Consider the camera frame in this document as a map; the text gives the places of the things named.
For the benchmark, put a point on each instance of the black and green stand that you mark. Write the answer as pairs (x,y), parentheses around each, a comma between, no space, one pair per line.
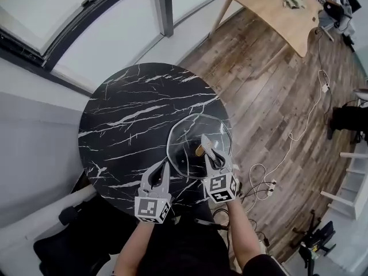
(316,244)

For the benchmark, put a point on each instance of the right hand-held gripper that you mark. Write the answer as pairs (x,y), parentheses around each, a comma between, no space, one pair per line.
(220,187)

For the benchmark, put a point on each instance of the black office chair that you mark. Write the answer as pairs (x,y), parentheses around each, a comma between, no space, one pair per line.
(72,240)

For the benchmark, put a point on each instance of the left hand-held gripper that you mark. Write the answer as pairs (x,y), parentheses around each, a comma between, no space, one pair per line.
(149,207)

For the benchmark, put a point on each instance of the white charger plug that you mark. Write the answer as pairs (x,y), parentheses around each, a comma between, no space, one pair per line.
(325,86)

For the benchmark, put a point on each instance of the white power strip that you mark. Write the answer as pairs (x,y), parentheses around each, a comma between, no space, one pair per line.
(271,186)

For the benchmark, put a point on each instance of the person's right forearm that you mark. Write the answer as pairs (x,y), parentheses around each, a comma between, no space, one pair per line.
(244,231)

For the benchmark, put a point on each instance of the light wooden desk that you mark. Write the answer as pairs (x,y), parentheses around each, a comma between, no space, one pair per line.
(276,13)

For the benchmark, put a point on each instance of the person's black clothing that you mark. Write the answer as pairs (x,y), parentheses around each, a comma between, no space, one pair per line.
(184,246)

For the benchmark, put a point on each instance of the person's left forearm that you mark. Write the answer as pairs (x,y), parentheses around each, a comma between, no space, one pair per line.
(135,249)

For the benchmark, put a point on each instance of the black window frame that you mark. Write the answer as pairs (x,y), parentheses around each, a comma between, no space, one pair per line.
(86,13)

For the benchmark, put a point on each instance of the glass pot lid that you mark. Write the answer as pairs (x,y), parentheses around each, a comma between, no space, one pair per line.
(187,142)

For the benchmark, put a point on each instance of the white shelf rack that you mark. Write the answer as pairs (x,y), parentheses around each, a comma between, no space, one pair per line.
(349,183)

